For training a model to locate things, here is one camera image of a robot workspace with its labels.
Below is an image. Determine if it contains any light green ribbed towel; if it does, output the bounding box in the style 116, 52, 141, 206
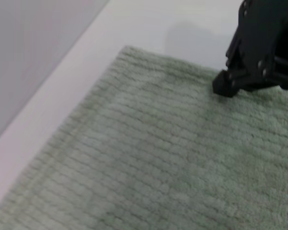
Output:
0, 45, 288, 230

